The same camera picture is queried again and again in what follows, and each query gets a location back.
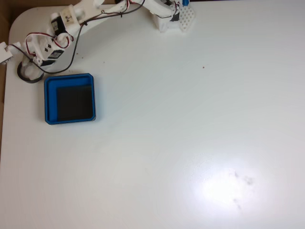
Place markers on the black tape roll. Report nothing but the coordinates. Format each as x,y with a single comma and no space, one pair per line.
29,81

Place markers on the blue clamp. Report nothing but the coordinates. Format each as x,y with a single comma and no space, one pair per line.
185,2

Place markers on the blue square box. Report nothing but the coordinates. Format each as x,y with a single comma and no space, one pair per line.
51,100

